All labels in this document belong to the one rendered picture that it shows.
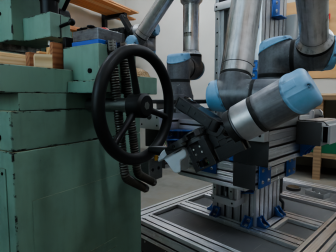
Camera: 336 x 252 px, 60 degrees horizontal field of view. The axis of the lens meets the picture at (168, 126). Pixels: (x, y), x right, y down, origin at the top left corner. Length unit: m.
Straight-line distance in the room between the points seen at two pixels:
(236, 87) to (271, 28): 0.84
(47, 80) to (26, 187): 0.25
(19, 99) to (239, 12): 0.54
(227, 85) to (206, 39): 3.60
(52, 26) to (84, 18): 3.45
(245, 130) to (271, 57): 0.62
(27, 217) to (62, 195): 0.10
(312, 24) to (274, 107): 0.51
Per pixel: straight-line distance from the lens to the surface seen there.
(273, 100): 0.54
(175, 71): 1.42
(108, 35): 0.78
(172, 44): 4.48
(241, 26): 0.73
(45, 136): 0.76
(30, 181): 0.75
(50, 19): 0.93
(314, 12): 0.97
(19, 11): 1.04
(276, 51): 1.14
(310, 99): 0.53
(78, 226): 0.87
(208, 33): 4.26
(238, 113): 0.55
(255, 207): 1.46
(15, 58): 0.90
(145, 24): 1.58
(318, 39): 1.06
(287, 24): 1.62
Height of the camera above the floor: 0.83
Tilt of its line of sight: 6 degrees down
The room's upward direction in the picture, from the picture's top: straight up
